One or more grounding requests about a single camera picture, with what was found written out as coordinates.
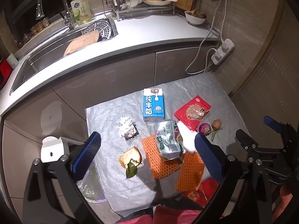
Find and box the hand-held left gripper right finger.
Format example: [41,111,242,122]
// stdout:
[194,133,281,224]

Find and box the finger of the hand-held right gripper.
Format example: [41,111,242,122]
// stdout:
[235,129,261,154]
[263,116,295,150]

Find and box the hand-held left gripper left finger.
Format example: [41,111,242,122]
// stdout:
[22,131,103,224]

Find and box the orange foam net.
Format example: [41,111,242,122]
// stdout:
[175,151,206,193]
[141,135,181,180]

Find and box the white packet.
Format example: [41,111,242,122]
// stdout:
[176,121,198,153]

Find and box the bread piece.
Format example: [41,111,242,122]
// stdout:
[118,147,142,168]

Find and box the crushed drink can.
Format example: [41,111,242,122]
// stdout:
[153,119,184,161]

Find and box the white tissue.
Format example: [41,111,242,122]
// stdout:
[117,117,136,138]

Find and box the green leaf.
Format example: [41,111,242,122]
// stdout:
[126,159,143,179]

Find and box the red snack packet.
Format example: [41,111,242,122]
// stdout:
[174,95,212,132]

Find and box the dark wrapper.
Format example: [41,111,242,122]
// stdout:
[125,127,139,141]

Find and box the blue and white milk carton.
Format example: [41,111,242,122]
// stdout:
[142,88,166,122]

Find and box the person's right forearm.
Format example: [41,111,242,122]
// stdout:
[280,183,294,208]

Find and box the plain red box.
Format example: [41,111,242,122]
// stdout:
[200,178,220,199]

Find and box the purple onion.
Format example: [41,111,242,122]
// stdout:
[198,123,212,136]

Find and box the red box with yellow print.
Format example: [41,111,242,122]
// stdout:
[182,190,206,207]

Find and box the person's pink clothing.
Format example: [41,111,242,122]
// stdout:
[121,205,204,224]

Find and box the beige kitchen cabinet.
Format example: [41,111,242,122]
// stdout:
[0,45,220,215]

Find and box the white power strip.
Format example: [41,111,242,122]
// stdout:
[211,38,235,64]

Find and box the stainless steel sink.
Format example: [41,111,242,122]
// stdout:
[9,16,118,96]

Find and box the wooden board in sink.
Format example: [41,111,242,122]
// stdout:
[63,30,100,57]

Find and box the red kitchen appliance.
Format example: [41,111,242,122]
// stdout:
[0,58,13,90]

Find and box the small white box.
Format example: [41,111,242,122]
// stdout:
[7,53,19,69]

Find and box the perforated metal steamer plate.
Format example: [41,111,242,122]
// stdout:
[82,21,112,40]

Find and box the white bowl with food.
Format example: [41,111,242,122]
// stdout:
[184,9,207,26]

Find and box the row of glass jars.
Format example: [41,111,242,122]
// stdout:
[14,17,50,47]

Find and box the yellow dish soap bottle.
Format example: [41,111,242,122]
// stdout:
[71,0,93,26]

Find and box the chrome kitchen faucet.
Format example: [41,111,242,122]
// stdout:
[36,0,76,29]

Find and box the white plate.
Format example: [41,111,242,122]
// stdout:
[142,0,172,6]

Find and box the white power cable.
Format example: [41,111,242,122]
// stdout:
[185,34,222,75]
[209,0,230,42]

